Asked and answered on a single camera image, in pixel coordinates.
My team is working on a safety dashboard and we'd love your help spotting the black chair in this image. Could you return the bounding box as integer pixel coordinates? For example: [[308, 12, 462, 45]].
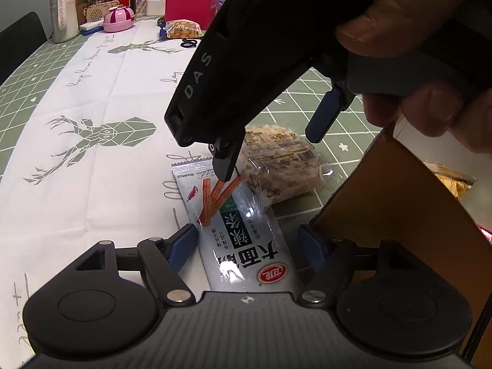
[[0, 11, 47, 85]]

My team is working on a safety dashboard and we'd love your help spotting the cream small radio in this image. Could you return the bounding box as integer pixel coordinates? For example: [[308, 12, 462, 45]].
[[84, 2, 121, 24]]

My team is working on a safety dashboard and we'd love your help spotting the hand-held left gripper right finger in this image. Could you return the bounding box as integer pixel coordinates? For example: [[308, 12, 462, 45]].
[[297, 225, 418, 307]]

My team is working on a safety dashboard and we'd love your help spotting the person's right hand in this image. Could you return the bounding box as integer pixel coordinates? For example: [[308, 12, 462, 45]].
[[335, 0, 492, 154]]

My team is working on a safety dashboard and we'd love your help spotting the orange cardboard box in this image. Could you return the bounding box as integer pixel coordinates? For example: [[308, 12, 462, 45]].
[[309, 127, 492, 366]]

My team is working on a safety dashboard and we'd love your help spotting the clear bag of yellow snacks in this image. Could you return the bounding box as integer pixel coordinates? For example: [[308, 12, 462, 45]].
[[165, 19, 202, 40]]

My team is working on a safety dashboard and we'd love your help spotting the pink box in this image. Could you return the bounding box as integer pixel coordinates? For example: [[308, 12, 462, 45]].
[[165, 0, 220, 27]]

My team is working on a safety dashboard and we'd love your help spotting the white packet with orange sticks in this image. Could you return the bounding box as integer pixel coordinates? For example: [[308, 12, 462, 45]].
[[172, 159, 306, 295]]

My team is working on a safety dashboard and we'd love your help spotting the orange silver snack bag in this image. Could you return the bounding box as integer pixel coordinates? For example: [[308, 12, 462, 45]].
[[423, 161, 477, 200]]

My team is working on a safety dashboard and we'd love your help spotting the pink round container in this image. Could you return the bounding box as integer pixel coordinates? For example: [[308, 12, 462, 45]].
[[98, 6, 136, 33]]

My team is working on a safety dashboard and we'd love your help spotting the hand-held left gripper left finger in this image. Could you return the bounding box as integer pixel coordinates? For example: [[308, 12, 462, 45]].
[[75, 223, 198, 307]]

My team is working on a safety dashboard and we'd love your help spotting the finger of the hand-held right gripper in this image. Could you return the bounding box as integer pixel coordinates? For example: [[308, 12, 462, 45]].
[[305, 84, 348, 144], [211, 137, 241, 182]]

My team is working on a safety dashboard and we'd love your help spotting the white deer print table runner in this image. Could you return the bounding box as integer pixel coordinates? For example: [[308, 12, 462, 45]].
[[0, 17, 247, 362]]

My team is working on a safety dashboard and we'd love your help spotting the white bottle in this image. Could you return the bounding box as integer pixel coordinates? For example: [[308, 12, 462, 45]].
[[49, 0, 79, 44]]

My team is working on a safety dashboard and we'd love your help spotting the green checked tablecloth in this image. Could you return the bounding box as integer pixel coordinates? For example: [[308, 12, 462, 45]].
[[0, 15, 389, 239]]

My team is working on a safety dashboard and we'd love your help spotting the blue white small box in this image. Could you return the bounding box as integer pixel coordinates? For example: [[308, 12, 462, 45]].
[[79, 21, 104, 36]]

